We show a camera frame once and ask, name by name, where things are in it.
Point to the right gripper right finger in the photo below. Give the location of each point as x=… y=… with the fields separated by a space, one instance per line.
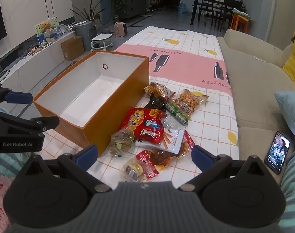
x=213 y=168

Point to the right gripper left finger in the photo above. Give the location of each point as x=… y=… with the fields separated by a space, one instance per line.
x=75 y=167

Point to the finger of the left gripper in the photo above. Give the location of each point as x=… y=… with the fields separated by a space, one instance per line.
x=44 y=123
x=14 y=97

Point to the white spicy strips bag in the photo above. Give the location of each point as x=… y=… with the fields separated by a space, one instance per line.
x=171 y=142

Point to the clear green candy bag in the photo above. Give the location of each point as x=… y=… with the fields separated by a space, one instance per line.
x=121 y=141

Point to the small clear bun packet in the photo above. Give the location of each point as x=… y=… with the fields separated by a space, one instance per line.
x=132 y=171

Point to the red braised meat packet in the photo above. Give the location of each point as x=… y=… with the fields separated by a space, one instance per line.
x=154 y=161

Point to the green sausage stick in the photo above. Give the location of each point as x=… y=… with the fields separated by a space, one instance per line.
x=175 y=112

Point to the yellow peanut bag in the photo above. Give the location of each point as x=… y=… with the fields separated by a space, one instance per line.
x=187 y=102

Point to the large red chip bag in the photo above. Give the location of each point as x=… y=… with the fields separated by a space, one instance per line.
x=146 y=123

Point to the black seaweed snack bag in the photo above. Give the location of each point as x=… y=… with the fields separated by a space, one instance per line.
x=156 y=103

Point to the clear white candy bag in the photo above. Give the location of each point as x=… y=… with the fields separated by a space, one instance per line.
x=170 y=122

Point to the white tv cabinet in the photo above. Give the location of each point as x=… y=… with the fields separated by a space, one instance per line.
x=26 y=73

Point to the orange cardboard box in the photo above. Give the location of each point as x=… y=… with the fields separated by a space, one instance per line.
x=92 y=97

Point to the smartphone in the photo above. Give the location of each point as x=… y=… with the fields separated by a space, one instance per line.
x=276 y=155

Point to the brown cardboard box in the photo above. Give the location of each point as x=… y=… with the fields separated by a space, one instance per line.
x=72 y=48

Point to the teddy bear picture box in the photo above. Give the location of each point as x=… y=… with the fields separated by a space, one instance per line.
x=45 y=29

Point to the orange crispy sticks bag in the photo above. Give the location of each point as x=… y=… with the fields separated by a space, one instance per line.
x=159 y=90

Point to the white round stool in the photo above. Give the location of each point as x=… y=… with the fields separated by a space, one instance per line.
x=102 y=41

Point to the grey trash bin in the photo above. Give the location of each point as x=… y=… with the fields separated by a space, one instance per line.
x=84 y=29

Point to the light blue cushion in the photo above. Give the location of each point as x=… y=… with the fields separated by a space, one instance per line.
x=286 y=103

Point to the potted plant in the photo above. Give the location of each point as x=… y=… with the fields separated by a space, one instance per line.
x=92 y=13

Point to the beige sofa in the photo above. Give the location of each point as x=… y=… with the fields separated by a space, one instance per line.
x=255 y=70

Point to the lemon pattern tablecloth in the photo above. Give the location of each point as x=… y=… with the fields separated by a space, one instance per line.
x=182 y=60

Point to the pink backpack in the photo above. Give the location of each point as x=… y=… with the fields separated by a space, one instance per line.
x=120 y=29

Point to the orange stool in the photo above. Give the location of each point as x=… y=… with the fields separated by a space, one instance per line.
x=239 y=20

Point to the dark drawer cabinet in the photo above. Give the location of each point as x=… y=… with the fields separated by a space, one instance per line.
x=134 y=8

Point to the black dining table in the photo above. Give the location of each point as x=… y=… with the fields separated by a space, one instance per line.
x=219 y=11

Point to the water jug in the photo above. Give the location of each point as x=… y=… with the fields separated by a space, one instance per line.
x=181 y=8

